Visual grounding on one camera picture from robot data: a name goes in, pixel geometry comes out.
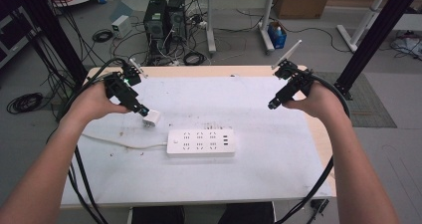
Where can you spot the white power supply box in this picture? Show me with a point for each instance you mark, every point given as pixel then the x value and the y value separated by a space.
pixel 121 25

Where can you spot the white power strip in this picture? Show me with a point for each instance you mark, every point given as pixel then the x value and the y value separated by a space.
pixel 200 142

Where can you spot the blue box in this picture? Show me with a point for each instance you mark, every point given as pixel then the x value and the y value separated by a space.
pixel 277 36

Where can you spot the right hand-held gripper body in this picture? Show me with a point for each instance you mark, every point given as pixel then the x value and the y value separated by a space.
pixel 294 83

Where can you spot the white metal stand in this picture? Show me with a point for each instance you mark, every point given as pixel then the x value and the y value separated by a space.
pixel 363 21

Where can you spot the wooden table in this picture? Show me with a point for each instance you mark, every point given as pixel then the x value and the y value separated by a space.
pixel 205 71

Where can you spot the person's left hand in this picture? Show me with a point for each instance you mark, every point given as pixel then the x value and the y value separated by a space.
pixel 94 101

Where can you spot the black metal post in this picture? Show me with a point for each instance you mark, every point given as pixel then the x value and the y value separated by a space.
pixel 378 35
pixel 49 31

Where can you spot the person's right hand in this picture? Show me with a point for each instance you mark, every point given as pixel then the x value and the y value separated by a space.
pixel 318 101

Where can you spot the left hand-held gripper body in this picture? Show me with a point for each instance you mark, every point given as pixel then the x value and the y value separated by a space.
pixel 120 86

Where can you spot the white charger plug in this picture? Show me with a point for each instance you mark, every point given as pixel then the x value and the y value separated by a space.
pixel 152 118

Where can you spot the grey floor mat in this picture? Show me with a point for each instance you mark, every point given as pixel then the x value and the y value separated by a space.
pixel 368 101

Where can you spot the cardboard box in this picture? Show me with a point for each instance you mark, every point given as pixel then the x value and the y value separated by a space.
pixel 303 1

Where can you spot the small black floor bracket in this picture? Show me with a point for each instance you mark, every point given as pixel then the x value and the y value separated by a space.
pixel 319 204

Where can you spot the black computer tower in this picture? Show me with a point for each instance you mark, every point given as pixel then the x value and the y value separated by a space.
pixel 177 18
pixel 155 26

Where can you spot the white table mat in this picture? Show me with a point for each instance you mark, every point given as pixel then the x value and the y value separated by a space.
pixel 258 144

